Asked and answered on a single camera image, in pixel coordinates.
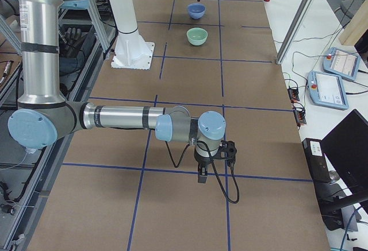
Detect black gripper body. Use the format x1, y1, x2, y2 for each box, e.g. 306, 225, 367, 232
194, 150, 210, 174

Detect blue bowl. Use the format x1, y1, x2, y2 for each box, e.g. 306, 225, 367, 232
187, 3, 206, 20

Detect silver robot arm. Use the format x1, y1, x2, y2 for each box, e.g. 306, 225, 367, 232
7, 0, 231, 183

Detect green bowl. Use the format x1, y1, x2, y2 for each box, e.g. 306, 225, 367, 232
186, 28, 208, 46

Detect near orange black adapter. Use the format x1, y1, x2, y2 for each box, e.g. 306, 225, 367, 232
292, 102, 306, 128

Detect orange black adapter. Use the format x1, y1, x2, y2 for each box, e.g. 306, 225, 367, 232
285, 79, 300, 102
292, 102, 306, 128

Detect far orange black adapter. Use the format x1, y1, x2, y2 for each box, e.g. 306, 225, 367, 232
285, 79, 300, 102

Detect black computer box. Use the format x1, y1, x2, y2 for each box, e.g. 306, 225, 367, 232
302, 138, 358, 231

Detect near teach pendant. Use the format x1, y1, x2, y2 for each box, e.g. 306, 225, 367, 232
307, 71, 349, 110

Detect teach pendant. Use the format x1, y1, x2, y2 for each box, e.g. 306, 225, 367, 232
307, 71, 349, 110
323, 47, 361, 81

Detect black monitor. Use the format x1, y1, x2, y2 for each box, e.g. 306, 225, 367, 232
320, 109, 367, 213

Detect far teach pendant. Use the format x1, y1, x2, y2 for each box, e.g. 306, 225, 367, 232
323, 47, 361, 81

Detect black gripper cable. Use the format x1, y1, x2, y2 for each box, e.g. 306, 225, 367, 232
165, 140, 240, 205

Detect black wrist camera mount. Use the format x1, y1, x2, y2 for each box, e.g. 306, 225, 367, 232
214, 140, 237, 162

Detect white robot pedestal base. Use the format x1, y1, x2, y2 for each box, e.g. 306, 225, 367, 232
109, 0, 155, 70

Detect aluminium frame post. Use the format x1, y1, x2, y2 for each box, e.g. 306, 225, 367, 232
275, 0, 313, 64

